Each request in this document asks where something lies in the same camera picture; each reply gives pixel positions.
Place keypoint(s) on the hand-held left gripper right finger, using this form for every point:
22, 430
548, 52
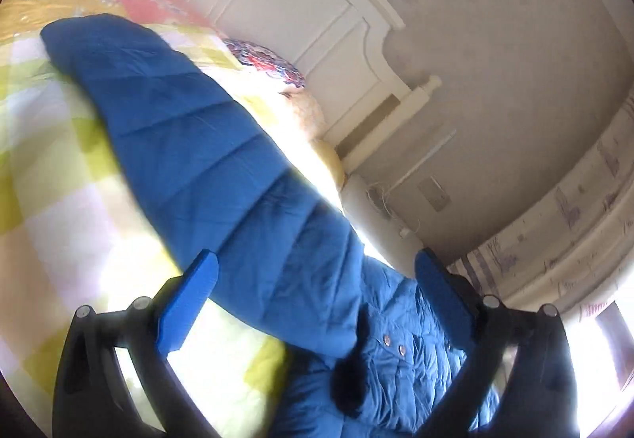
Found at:
443, 294

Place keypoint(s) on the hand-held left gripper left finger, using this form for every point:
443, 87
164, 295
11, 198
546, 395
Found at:
190, 299

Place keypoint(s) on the blue puffer jacket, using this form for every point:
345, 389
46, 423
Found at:
198, 131

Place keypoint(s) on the white bedside cabinet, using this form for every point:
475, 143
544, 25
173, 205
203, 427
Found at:
366, 220

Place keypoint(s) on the thin white stick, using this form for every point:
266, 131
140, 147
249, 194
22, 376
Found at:
426, 155

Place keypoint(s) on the striped printed curtain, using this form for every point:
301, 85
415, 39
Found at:
569, 230

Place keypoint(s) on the window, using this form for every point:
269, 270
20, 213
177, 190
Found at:
607, 349

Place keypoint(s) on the yellow-green checkered quilt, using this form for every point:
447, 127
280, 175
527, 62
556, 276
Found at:
49, 170

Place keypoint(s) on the pale orange pillow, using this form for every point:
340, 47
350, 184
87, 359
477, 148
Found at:
307, 113

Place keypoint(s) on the colourful patterned pillow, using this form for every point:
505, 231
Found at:
267, 61

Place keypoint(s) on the pink pillow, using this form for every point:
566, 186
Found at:
158, 4

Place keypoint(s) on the white bed headboard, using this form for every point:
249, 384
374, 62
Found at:
297, 7

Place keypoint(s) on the yellow floral bedsheet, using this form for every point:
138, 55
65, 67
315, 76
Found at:
29, 7

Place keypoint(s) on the wall socket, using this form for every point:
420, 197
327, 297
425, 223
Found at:
435, 194

